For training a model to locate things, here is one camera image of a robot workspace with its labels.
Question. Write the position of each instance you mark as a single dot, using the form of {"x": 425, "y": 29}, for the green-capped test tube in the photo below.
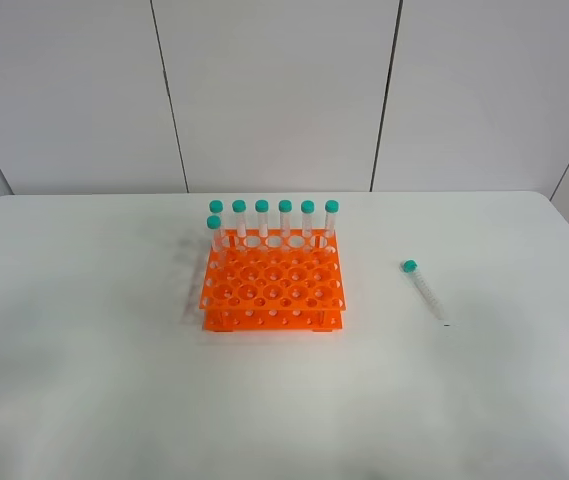
{"x": 411, "y": 269}

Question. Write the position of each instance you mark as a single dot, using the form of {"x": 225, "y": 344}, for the orange test tube rack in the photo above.
{"x": 274, "y": 283}

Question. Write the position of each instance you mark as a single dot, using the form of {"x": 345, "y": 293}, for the rack tube back far-right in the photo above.
{"x": 331, "y": 210}

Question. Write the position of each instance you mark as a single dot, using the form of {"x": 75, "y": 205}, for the rack tube second-row left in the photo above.
{"x": 215, "y": 235}

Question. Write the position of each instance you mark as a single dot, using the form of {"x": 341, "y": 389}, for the rack tube back far-left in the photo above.
{"x": 216, "y": 208}

